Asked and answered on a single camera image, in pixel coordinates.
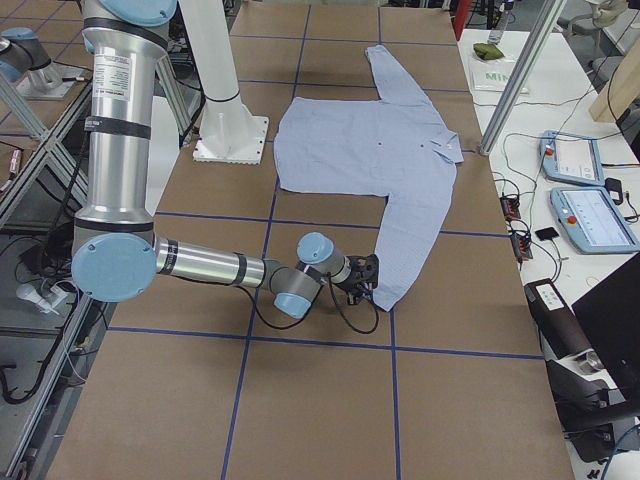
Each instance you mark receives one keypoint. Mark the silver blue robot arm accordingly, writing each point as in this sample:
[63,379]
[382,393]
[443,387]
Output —
[116,251]

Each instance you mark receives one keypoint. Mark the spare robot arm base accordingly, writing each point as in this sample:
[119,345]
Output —
[27,65]

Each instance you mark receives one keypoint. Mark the blue teach pendant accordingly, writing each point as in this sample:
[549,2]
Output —
[571,158]
[591,221]

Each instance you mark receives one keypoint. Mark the light blue striped shirt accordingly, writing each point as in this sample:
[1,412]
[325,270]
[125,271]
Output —
[397,147]

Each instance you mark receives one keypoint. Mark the lower blue teach pendant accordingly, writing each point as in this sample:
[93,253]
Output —
[591,221]

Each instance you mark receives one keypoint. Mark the black label printer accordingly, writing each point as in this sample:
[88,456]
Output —
[582,404]

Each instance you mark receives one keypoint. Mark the upper blue teach pendant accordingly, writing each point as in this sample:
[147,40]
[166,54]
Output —
[571,158]

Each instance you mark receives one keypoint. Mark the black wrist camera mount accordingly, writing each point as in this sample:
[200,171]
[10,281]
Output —
[363,278]

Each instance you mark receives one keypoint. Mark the white power strip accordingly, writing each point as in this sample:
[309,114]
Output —
[50,299]

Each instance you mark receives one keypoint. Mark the aluminium frame post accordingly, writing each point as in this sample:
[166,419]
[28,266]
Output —
[524,65]

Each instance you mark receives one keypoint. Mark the orange circuit board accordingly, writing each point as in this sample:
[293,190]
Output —
[521,245]
[510,206]

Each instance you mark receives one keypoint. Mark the green fabric pouch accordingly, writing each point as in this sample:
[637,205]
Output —
[487,52]

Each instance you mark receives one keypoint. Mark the clear plastic MINI bag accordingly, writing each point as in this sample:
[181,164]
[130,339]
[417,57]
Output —
[490,75]

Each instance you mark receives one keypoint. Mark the black monitor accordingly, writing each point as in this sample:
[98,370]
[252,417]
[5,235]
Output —
[608,314]

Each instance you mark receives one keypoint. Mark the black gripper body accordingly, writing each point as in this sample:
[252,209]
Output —
[358,270]

